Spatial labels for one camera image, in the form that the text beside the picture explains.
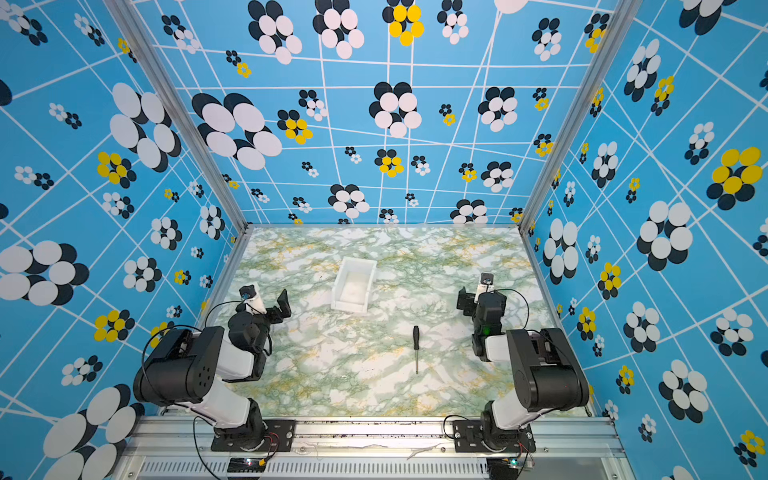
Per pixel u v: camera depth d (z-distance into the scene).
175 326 0.89
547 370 0.47
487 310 0.72
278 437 0.72
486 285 0.79
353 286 1.03
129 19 0.70
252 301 0.77
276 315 0.83
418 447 0.73
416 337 0.89
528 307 0.96
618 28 0.70
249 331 0.71
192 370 0.46
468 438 0.72
